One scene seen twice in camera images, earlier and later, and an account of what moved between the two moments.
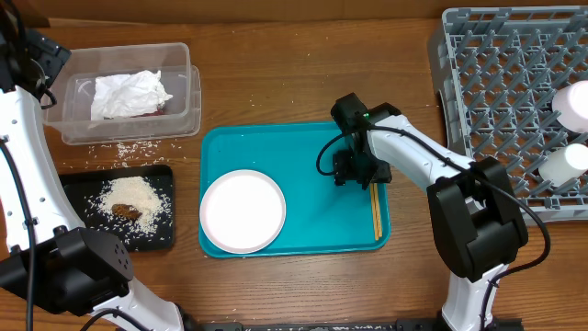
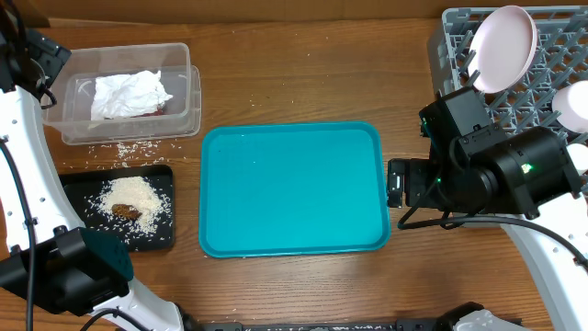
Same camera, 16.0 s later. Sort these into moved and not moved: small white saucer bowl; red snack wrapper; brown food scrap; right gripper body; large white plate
Moved: right gripper body; large white plate
Not moved: brown food scrap; small white saucer bowl; red snack wrapper
